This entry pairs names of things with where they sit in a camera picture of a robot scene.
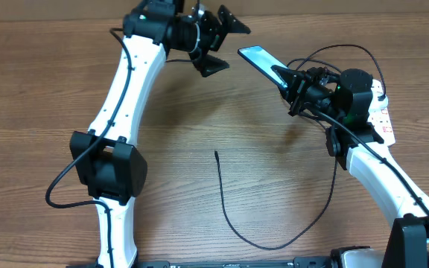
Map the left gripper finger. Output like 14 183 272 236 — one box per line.
195 54 229 77
217 4 251 34

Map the Samsung Galaxy smartphone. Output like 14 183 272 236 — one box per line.
238 45 287 89

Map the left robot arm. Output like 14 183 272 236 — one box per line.
69 1 250 267

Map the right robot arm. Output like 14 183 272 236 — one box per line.
271 66 429 267

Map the white USB charger plug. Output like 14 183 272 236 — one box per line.
369 91 389 114

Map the white power strip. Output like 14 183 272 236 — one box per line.
367 79 395 147

